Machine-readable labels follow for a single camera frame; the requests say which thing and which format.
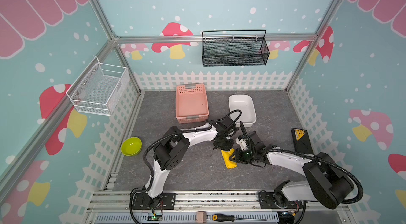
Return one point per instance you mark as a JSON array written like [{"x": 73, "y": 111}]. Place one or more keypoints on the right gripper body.
[{"x": 240, "y": 153}]

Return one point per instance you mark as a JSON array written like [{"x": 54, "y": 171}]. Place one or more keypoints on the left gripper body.
[{"x": 224, "y": 143}]

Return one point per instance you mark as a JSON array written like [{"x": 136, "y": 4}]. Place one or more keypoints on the yellow paper napkin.
[{"x": 226, "y": 155}]

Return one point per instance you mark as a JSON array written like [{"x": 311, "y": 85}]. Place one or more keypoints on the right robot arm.
[{"x": 325, "y": 181}]

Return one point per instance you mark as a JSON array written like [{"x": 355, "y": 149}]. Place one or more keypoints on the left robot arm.
[{"x": 166, "y": 153}]

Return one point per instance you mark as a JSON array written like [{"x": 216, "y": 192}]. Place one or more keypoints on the white plastic bin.
[{"x": 246, "y": 105}]

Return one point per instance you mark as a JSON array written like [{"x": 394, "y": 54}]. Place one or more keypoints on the pink plastic basket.
[{"x": 191, "y": 103}]

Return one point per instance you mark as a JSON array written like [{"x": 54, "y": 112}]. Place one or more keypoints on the black box yellow label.
[{"x": 301, "y": 141}]

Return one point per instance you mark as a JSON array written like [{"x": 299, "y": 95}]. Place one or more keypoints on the yellow black screwdriver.
[{"x": 224, "y": 217}]

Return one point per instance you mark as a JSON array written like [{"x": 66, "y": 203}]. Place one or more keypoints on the green plastic bowl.
[{"x": 131, "y": 146}]

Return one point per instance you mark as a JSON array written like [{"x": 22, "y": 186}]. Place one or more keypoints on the black wire mesh basket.
[{"x": 228, "y": 48}]

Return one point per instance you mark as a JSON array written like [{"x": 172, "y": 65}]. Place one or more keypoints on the white wire mesh basket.
[{"x": 99, "y": 88}]

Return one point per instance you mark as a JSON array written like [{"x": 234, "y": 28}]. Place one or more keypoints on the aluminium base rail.
[{"x": 198, "y": 207}]

